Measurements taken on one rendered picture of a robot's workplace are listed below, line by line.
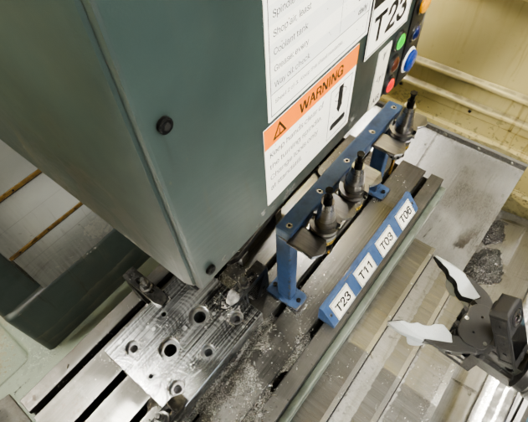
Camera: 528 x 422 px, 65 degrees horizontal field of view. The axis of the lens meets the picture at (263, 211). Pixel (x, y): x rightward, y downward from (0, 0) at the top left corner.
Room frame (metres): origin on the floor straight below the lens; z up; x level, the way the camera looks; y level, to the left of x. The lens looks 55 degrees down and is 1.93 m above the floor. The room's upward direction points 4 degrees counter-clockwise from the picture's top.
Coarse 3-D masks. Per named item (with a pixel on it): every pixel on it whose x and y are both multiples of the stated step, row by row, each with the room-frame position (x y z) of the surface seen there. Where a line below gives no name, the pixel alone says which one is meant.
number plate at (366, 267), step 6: (366, 258) 0.52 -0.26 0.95; (360, 264) 0.50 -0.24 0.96; (366, 264) 0.50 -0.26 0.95; (372, 264) 0.51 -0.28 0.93; (360, 270) 0.48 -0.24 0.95; (366, 270) 0.49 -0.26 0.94; (372, 270) 0.49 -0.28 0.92; (360, 276) 0.47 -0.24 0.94; (366, 276) 0.48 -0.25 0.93; (360, 282) 0.46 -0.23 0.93
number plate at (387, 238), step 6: (390, 228) 0.61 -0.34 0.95; (384, 234) 0.58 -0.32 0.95; (390, 234) 0.59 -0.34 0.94; (378, 240) 0.57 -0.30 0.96; (384, 240) 0.57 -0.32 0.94; (390, 240) 0.58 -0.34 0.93; (378, 246) 0.55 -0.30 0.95; (384, 246) 0.56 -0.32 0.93; (390, 246) 0.56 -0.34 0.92; (384, 252) 0.55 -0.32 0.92
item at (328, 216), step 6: (324, 204) 0.45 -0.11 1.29; (330, 204) 0.45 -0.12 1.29; (318, 210) 0.46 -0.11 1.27; (324, 210) 0.45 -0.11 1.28; (330, 210) 0.45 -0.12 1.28; (318, 216) 0.46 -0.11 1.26; (324, 216) 0.45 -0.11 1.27; (330, 216) 0.45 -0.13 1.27; (318, 222) 0.45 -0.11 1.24; (324, 222) 0.44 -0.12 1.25; (330, 222) 0.44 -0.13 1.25; (318, 228) 0.45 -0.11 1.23; (324, 228) 0.44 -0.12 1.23; (330, 228) 0.44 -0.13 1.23
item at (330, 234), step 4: (336, 216) 0.47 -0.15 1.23; (312, 220) 0.47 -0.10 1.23; (336, 220) 0.46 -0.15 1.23; (340, 220) 0.46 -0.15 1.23; (312, 224) 0.46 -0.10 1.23; (336, 224) 0.46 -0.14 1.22; (340, 224) 0.45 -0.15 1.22; (312, 228) 0.45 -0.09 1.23; (316, 228) 0.45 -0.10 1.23; (336, 228) 0.46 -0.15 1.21; (316, 232) 0.44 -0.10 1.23; (320, 232) 0.44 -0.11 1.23; (324, 232) 0.44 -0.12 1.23; (328, 232) 0.44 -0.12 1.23; (332, 232) 0.43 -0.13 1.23; (336, 232) 0.44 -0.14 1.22; (320, 236) 0.43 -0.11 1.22; (324, 236) 0.43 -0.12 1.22; (328, 236) 0.43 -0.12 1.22; (332, 236) 0.44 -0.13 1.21; (328, 240) 0.43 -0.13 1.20
